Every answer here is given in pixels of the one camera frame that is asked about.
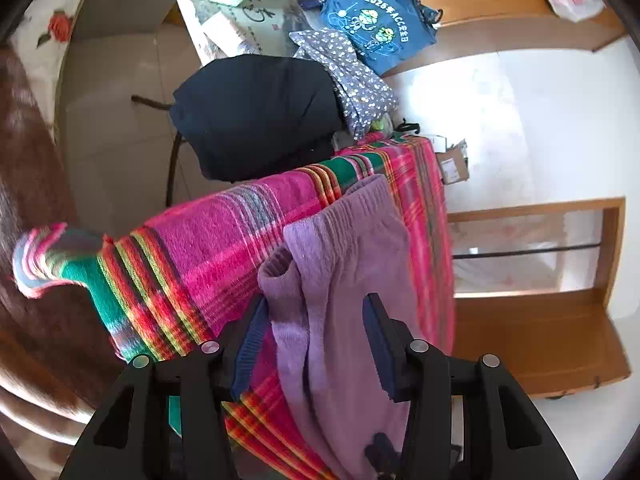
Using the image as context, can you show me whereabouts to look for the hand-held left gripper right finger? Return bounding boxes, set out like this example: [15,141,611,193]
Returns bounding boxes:
[362,292,581,480]

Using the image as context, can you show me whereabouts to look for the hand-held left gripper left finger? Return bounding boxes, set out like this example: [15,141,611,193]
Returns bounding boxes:
[60,294,271,480]

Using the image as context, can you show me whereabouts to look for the purple fleece pants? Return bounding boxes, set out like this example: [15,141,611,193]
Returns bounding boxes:
[257,175,426,480]

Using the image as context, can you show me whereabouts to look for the pink plaid blanket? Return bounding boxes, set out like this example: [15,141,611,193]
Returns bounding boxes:
[12,135,456,480]

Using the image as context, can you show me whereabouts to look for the translucent printed door curtain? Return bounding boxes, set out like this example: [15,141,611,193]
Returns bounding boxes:
[450,210,608,296]

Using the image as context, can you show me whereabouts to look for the wooden door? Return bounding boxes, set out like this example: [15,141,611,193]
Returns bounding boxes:
[452,287,632,398]

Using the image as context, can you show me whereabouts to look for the cardboard box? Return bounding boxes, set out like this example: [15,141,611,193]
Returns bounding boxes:
[435,140,471,186]

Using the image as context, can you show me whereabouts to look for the black folded garment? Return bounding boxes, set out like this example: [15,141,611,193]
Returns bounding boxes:
[169,55,346,183]

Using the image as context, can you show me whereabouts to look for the blue floral cloth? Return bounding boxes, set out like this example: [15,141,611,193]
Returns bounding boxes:
[289,29,400,142]

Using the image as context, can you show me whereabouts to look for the brown fuzzy blanket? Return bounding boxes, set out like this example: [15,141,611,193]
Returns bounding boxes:
[0,42,131,480]

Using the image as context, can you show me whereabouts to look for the glass-top desk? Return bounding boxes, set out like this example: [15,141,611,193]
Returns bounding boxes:
[162,0,331,68]

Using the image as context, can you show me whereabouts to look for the blue printed tote bag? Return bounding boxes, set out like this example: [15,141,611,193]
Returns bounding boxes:
[320,0,443,77]

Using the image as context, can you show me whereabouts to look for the wooden wardrobe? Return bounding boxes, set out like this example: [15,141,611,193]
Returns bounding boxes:
[300,0,628,78]

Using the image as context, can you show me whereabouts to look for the rose print quilt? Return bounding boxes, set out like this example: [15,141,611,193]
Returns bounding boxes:
[10,0,98,131]

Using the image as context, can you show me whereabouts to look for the dark metal chair frame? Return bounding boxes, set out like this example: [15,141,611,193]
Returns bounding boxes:
[131,94,188,207]

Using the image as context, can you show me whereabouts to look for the wooden door frame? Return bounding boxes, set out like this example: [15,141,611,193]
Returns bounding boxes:
[447,197,628,301]

